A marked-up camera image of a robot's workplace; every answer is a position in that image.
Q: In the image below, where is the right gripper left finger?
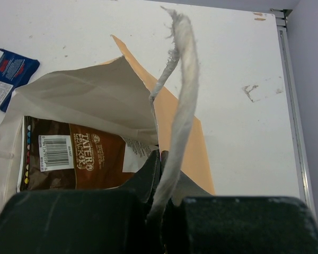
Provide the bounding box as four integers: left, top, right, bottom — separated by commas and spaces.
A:
0, 151, 161, 253

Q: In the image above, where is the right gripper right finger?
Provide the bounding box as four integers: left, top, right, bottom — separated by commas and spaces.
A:
162, 173, 318, 253

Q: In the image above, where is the brown chip bag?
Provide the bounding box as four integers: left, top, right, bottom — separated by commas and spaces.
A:
16, 116, 157, 192

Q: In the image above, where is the brown paper bag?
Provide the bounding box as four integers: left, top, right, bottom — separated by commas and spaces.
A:
0, 10, 215, 212

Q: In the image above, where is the blue snack bag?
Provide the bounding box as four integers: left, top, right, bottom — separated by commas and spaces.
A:
0, 49, 40, 112

